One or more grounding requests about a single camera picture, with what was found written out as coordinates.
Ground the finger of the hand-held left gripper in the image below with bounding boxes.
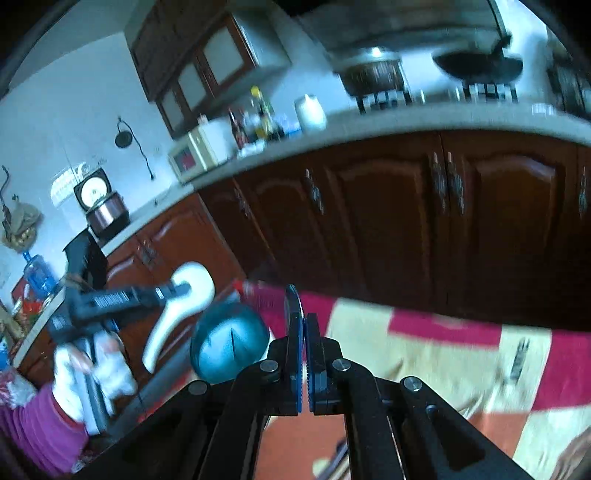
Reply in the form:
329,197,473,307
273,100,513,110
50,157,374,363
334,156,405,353
95,284,191,315

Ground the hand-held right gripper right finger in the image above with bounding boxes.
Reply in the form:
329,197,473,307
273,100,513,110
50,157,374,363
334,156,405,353
307,314,532,480

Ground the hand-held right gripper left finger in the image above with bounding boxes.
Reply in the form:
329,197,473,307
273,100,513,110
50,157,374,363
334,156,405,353
83,314,308,480

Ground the white ladle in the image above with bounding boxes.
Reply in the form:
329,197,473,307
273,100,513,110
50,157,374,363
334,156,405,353
141,261,216,374

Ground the person's left forearm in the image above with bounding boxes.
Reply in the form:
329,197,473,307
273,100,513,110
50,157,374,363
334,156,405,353
0,383,93,478

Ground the person's left hand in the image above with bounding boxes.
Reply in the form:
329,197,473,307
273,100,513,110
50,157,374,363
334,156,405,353
53,330,139,421

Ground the red packaging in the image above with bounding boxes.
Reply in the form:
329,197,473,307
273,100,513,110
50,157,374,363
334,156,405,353
11,281,54,324

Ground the blue water jug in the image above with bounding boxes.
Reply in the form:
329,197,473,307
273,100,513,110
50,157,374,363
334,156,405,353
23,253,58,296

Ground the open rice cooker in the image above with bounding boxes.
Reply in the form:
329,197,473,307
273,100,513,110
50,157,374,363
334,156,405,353
74,168,131,241

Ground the checked fleece blanket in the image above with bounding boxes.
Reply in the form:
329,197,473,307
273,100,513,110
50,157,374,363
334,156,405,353
233,279,591,480

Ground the tan hanging bag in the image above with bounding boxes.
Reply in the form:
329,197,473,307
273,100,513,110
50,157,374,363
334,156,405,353
2,198,42,250

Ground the dark wooden base cabinet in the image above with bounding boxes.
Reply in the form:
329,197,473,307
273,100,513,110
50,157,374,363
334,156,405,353
18,129,591,388

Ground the cream microwave oven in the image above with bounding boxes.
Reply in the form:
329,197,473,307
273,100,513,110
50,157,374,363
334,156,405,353
167,121,236,183

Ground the dark sauce bottle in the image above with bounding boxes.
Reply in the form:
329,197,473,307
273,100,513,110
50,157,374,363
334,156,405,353
229,108,247,146

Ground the white jar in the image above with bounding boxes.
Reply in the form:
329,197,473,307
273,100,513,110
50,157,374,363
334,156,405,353
294,95,328,132

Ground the gas stove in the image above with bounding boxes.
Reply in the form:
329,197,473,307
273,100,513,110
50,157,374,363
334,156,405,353
355,80,520,114

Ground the steel cooking pot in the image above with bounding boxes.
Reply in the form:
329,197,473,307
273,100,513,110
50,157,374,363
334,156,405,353
335,46,411,95

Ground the black wok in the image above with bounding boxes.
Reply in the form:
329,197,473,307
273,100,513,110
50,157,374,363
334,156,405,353
431,39,525,84

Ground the range hood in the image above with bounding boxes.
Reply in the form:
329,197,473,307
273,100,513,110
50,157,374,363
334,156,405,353
300,0,513,51

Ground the black hanging cord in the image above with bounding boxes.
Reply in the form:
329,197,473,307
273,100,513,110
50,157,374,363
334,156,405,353
115,117,155,181

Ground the dark wooden wall cabinet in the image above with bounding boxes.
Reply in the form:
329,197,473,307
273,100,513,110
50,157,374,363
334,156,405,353
129,0,291,139

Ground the wire dish rack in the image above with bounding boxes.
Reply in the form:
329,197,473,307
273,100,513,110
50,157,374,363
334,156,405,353
547,60,587,116

